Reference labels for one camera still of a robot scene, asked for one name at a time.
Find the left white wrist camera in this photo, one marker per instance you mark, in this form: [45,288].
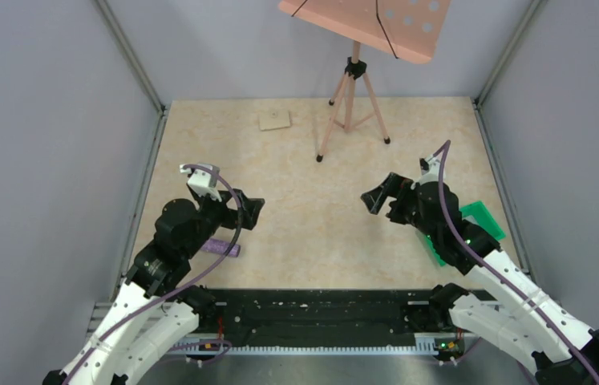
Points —
[202,181]

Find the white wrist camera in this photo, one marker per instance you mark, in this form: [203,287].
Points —
[202,181]
[429,168]

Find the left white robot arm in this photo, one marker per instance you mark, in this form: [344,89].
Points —
[156,305]

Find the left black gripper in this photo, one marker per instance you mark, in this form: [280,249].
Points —
[232,215]

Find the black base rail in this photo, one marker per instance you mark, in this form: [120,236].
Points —
[324,318]

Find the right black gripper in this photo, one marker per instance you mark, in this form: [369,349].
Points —
[394,184]

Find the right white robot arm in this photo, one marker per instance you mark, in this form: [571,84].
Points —
[548,341]

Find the green plastic bin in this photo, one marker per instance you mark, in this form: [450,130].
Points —
[478,214]

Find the purple glitter microphone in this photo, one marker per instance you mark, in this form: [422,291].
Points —
[219,247]

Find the beige card holder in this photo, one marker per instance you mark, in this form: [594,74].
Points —
[274,120]

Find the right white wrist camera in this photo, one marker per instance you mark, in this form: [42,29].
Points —
[429,168]

